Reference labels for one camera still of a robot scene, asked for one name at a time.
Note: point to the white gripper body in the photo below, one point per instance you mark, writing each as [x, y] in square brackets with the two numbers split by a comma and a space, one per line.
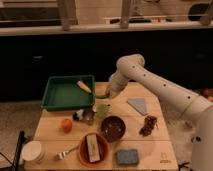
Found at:
[113, 88]

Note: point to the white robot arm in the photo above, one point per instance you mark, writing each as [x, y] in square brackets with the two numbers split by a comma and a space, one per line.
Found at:
[191, 105]

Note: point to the purple bowl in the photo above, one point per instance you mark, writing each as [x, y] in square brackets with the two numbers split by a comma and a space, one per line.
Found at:
[113, 128]

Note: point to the orange bowl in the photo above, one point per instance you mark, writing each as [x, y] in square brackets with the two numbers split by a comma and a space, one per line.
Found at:
[83, 151]

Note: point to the grey triangular cloth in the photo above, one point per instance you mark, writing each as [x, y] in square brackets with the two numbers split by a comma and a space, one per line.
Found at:
[139, 105]

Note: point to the green cup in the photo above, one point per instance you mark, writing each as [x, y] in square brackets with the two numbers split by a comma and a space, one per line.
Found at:
[102, 110]

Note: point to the yellow corn cob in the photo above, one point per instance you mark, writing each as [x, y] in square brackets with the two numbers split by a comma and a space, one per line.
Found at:
[84, 87]

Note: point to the metal measuring cup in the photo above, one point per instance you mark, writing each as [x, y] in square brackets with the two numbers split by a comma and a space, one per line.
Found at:
[88, 117]

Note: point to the bunch of dark grapes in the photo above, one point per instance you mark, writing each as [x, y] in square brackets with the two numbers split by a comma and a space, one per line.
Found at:
[149, 123]

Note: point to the black and white small toy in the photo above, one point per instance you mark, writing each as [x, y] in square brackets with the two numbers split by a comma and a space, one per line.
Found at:
[78, 115]

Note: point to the green plastic tray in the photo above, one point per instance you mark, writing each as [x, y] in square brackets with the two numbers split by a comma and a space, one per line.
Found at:
[63, 93]

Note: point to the wooden block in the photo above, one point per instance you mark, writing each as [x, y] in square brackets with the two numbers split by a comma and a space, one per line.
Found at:
[93, 148]

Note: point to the orange fruit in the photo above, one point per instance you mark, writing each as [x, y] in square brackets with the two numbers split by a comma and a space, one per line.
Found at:
[66, 125]

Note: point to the blue sponge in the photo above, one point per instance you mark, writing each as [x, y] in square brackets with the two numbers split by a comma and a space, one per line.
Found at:
[127, 157]

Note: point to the silver fork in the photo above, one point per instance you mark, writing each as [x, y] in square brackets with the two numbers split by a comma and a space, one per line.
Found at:
[63, 154]

